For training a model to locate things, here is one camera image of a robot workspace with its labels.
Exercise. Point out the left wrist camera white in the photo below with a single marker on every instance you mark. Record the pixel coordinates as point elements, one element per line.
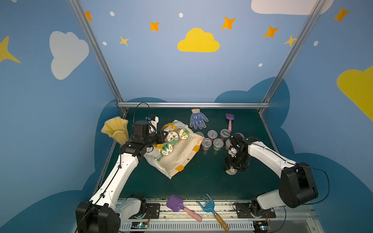
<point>153,121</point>

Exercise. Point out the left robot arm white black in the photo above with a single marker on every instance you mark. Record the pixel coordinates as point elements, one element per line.
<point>98,215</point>

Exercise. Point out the seed jar purple seeds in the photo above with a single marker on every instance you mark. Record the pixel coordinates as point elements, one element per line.
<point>212,135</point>

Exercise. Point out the seed jar brown seeds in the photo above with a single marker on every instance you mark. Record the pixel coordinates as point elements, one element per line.
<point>200,134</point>

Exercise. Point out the yellow ruffled vase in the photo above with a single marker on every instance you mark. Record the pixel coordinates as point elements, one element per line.
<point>116,128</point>

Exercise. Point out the right circuit board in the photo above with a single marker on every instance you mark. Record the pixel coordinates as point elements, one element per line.
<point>261,227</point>

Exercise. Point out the seed jar pink seeds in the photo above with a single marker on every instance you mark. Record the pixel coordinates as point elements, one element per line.
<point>225,134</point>

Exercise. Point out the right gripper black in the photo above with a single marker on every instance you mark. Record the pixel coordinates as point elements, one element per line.
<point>233,161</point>

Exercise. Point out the large purple shovel pink handle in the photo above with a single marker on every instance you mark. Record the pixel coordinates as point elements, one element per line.
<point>176,204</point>

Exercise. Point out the left circuit board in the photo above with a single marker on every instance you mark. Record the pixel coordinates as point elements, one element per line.
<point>139,226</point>

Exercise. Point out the small purple shovel pink handle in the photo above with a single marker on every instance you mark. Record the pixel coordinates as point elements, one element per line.
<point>230,118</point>

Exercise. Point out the teal garden fork wooden handle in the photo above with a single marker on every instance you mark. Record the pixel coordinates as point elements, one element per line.
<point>208,207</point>

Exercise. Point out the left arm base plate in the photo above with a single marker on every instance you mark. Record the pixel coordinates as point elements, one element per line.
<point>152,211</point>

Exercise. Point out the white canvas bag yellow handles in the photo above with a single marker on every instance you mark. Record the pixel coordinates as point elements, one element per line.
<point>183,151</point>

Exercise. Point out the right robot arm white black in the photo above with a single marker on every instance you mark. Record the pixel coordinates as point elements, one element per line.
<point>297,184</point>

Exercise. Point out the carrot label seed can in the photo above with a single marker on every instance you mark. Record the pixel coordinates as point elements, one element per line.
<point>172,137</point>

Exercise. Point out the circuit board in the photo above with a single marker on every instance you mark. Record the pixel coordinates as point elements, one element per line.
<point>139,226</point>
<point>261,227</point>

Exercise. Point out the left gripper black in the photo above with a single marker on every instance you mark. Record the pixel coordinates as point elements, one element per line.
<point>160,137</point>

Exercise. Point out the blue white work glove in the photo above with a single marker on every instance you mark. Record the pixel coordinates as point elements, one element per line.
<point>198,120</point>

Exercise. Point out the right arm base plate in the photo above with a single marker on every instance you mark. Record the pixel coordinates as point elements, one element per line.
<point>245,210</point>

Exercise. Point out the aluminium back rail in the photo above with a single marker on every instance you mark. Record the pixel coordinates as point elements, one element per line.
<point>196,105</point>

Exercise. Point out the sunflower label seed can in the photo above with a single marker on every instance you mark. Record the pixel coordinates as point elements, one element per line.
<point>182,133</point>

